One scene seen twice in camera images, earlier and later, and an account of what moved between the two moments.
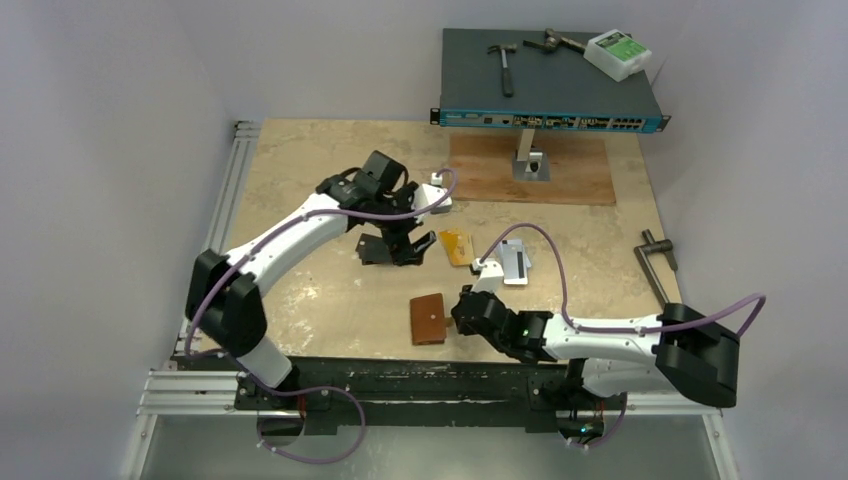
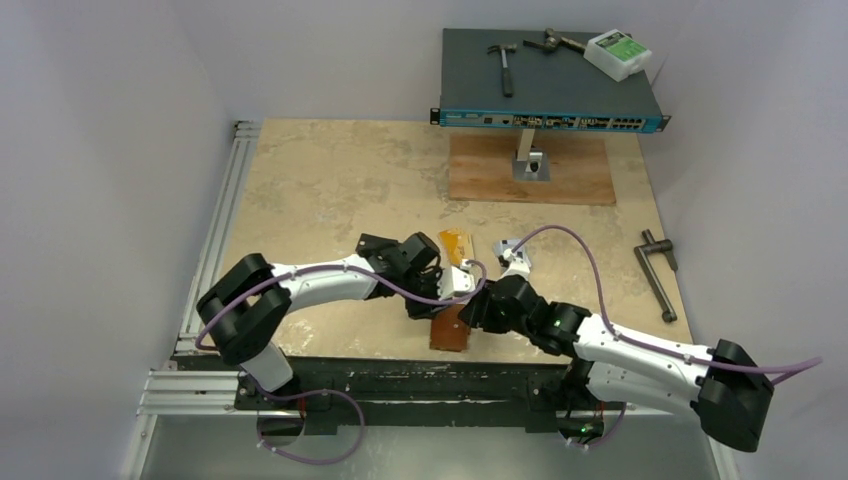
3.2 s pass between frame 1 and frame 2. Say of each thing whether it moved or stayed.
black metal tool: stayed
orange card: stayed
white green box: stayed
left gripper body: moved
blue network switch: stayed
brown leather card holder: moved
